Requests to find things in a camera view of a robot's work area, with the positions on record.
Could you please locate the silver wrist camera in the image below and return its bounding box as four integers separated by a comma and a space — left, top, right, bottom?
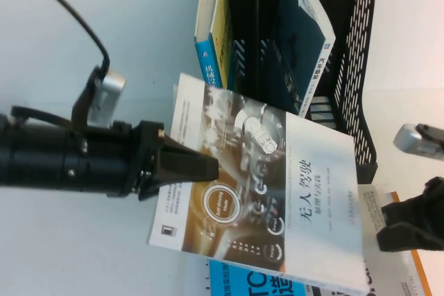
393, 122, 444, 164
86, 69, 128, 128

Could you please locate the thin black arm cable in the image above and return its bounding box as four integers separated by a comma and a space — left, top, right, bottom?
10, 105, 76, 128

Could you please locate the blue spine yellow cover book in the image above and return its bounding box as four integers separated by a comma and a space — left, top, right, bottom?
193, 0, 244, 92

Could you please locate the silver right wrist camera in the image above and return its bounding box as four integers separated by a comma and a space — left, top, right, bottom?
393, 122, 444, 164

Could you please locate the orange edged white book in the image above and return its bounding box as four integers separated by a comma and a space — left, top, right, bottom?
388, 190, 433, 296

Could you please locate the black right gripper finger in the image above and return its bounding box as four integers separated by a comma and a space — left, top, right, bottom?
375, 222, 438, 254
380, 197, 430, 229

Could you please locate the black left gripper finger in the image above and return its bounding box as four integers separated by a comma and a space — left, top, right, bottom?
157, 135, 220, 185

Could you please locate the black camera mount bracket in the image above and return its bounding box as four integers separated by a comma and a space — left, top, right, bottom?
70, 64, 102, 128

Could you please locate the blue and grey paperback book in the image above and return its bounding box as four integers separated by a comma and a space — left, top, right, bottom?
207, 184, 425, 296

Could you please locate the white self-driving car book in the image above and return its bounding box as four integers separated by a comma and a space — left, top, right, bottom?
147, 72, 370, 295

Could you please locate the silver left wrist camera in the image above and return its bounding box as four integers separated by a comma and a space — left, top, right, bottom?
86, 69, 128, 128

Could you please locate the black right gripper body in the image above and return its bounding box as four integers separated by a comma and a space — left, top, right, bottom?
414, 175, 444, 252

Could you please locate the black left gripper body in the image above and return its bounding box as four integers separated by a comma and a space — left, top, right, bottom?
83, 121, 167, 203

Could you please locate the teal cover white spine book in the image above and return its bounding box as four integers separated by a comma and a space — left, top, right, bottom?
265, 0, 336, 116

